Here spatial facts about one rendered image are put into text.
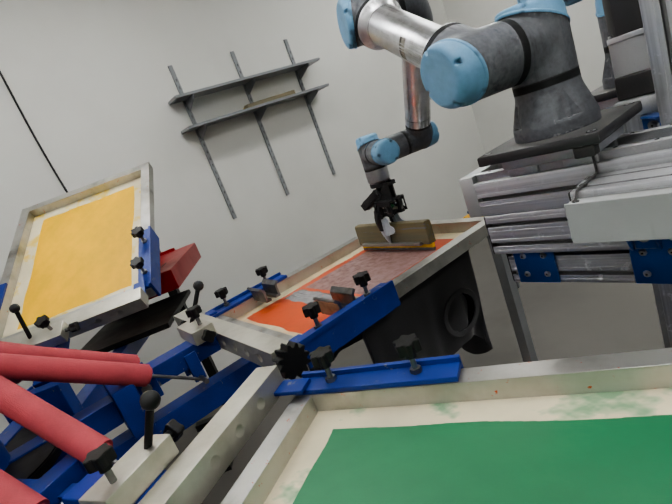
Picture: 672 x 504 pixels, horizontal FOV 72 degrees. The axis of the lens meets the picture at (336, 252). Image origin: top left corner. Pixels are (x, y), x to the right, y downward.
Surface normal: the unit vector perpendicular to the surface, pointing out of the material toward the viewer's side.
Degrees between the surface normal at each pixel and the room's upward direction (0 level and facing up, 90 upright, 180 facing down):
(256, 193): 90
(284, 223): 90
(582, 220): 90
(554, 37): 90
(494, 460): 0
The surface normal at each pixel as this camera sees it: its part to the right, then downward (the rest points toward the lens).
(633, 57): -0.69, 0.42
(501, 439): -0.34, -0.91
